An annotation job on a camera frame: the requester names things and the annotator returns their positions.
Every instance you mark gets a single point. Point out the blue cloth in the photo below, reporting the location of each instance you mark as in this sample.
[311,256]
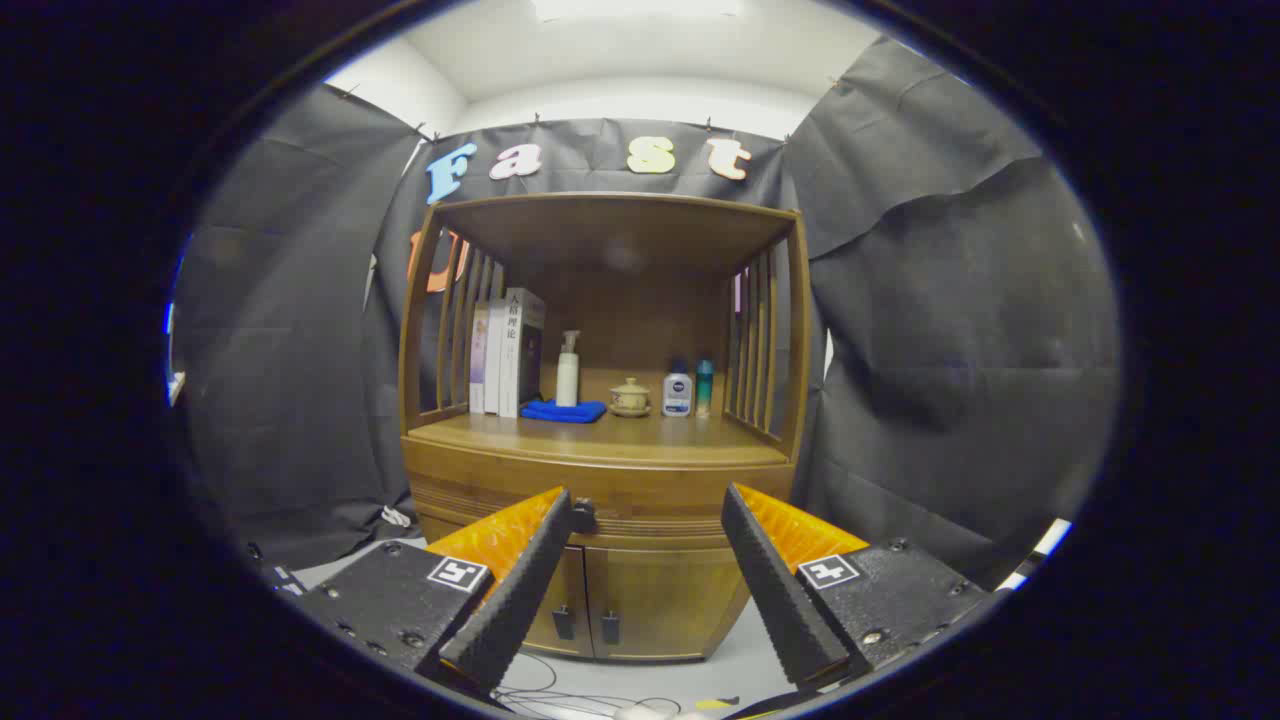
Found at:
[565,411]

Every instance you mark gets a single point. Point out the purple and white book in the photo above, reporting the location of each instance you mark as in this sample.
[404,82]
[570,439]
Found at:
[478,360]

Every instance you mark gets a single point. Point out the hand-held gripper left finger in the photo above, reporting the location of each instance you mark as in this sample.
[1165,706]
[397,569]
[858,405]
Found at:
[520,600]

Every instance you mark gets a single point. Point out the wooden countertop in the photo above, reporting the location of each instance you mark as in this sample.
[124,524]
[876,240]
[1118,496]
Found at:
[650,435]

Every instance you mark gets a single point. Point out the black drawer knob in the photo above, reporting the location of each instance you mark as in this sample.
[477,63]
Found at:
[583,515]

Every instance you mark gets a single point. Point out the small yellow object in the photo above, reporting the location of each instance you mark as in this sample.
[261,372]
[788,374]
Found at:
[715,704]

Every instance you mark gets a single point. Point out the teal bottle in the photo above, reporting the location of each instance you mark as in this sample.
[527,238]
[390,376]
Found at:
[704,390]

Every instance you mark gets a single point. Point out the white pump bottle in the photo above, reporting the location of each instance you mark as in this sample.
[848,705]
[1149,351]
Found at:
[567,380]

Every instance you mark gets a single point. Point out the white lotion bottle blue cap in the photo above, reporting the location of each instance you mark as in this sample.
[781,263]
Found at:
[677,395]

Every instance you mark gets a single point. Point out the thick white and black book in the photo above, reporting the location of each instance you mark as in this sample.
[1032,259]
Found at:
[512,350]

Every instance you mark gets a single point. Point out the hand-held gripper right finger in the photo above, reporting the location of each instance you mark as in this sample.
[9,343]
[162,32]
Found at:
[780,590]

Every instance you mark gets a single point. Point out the thin white book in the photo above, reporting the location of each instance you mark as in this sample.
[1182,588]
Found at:
[494,360]

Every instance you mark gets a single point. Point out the narrow wooden cabinet door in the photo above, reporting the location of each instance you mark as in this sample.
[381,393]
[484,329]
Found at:
[565,600]

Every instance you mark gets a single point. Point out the wide wooden cabinet door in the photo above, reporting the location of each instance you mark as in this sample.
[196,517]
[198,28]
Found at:
[660,600]

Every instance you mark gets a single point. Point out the lidded ceramic tea bowl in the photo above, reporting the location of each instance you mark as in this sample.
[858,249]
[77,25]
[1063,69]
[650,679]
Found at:
[630,397]

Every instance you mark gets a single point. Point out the wooden cabinet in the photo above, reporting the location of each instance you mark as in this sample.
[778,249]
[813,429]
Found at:
[620,230]

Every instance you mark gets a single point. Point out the wooden drawer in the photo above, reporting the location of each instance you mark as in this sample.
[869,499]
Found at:
[650,490]

